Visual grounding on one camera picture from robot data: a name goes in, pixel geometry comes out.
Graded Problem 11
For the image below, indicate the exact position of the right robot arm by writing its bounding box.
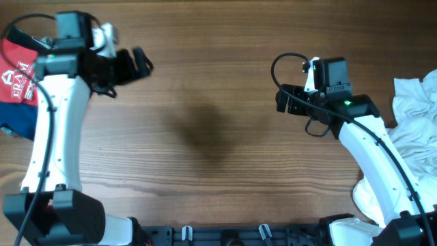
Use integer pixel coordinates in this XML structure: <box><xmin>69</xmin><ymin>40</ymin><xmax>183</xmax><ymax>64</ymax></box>
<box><xmin>273</xmin><ymin>55</ymin><xmax>436</xmax><ymax>245</ymax></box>

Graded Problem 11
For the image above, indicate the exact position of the black folded garment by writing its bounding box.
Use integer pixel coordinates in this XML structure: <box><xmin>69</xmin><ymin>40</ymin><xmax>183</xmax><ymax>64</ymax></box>
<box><xmin>6</xmin><ymin>27</ymin><xmax>51</xmax><ymax>53</ymax></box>

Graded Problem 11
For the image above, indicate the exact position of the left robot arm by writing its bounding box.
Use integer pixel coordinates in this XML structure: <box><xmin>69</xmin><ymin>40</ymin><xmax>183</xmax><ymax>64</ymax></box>
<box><xmin>3</xmin><ymin>11</ymin><xmax>154</xmax><ymax>246</ymax></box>

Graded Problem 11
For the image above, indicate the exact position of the red printed t-shirt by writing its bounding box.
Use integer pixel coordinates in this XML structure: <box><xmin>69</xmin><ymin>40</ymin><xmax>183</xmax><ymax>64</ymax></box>
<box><xmin>1</xmin><ymin>38</ymin><xmax>38</xmax><ymax>106</ymax></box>

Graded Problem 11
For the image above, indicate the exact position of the blue folded shirt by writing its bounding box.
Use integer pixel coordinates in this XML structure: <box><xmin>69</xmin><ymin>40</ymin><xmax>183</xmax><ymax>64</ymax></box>
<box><xmin>1</xmin><ymin>102</ymin><xmax>38</xmax><ymax>141</ymax></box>

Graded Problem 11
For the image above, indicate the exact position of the white t-shirt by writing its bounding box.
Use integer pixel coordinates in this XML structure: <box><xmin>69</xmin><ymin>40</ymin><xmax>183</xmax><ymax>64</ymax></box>
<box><xmin>352</xmin><ymin>68</ymin><xmax>437</xmax><ymax>228</ymax></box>

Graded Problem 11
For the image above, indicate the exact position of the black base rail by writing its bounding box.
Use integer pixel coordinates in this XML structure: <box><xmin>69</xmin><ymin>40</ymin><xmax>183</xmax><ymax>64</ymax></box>
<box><xmin>142</xmin><ymin>223</ymin><xmax>334</xmax><ymax>246</ymax></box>

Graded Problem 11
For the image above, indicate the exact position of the right black camera cable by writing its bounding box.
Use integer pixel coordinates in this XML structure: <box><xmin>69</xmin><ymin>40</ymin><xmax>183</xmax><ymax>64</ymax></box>
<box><xmin>270</xmin><ymin>52</ymin><xmax>427</xmax><ymax>246</ymax></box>

